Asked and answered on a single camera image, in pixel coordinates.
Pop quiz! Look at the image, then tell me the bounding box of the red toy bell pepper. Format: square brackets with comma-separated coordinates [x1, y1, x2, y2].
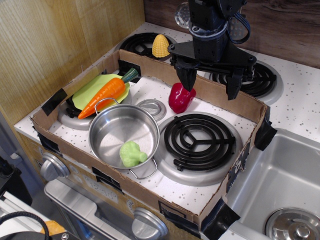
[168, 82, 197, 114]

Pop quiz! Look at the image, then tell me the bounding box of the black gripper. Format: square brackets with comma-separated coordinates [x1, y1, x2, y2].
[168, 33, 257, 101]

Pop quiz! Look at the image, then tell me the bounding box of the green toy broccoli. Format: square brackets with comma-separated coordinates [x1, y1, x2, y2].
[119, 141, 148, 168]

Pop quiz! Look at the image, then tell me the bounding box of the grey slotted spatula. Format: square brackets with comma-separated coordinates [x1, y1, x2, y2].
[228, 16, 248, 41]

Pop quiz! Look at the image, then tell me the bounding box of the black back right burner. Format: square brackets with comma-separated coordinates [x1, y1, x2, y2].
[204, 61, 284, 106]

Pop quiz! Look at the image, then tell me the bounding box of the silver sink drain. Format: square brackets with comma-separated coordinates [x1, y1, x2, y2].
[264, 207, 320, 240]

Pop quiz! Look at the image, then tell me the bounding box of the silver center stove knob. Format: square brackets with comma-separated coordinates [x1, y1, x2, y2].
[137, 99, 167, 122]

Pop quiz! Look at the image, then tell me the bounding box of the black back left burner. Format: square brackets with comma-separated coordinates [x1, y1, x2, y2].
[115, 32, 171, 62]

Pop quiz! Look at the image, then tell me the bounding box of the orange object bottom left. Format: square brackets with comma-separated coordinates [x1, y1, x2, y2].
[44, 220, 66, 236]

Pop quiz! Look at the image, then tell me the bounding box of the light green plate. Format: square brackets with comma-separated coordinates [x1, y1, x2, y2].
[71, 74, 122, 110]

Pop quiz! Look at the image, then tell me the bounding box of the silver metal pan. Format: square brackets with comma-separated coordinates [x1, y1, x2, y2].
[88, 97, 161, 180]

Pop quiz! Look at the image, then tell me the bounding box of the silver oven door handle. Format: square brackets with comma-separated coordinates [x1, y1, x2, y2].
[44, 180, 135, 240]

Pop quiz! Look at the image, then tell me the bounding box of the orange toy carrot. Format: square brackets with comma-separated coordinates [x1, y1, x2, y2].
[78, 68, 139, 120]

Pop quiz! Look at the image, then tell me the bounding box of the yellow toy corn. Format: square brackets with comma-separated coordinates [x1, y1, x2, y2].
[152, 34, 170, 58]

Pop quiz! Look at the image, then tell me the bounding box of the silver left oven knob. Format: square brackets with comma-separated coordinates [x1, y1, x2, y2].
[40, 152, 70, 182]

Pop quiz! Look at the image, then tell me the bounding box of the silver sink basin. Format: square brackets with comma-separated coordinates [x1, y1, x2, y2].
[225, 129, 320, 240]

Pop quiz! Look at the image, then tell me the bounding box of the black cable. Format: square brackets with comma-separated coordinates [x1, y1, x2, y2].
[0, 211, 50, 235]

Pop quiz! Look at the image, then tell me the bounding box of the silver round strainer ladle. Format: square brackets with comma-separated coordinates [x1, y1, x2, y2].
[174, 1, 191, 29]

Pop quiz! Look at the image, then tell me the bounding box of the black front right burner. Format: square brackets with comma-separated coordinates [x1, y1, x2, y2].
[154, 112, 243, 187]

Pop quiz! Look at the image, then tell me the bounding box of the silver oven knob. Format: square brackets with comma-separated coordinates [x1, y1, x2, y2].
[40, 152, 70, 182]
[131, 207, 169, 240]

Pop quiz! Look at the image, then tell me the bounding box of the silver right oven knob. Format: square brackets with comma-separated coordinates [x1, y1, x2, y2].
[131, 207, 169, 240]

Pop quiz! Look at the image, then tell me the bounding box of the brown cardboard fence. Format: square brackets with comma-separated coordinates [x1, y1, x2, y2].
[31, 50, 272, 239]

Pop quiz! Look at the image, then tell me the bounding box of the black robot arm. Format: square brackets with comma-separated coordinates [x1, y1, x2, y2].
[168, 0, 257, 100]

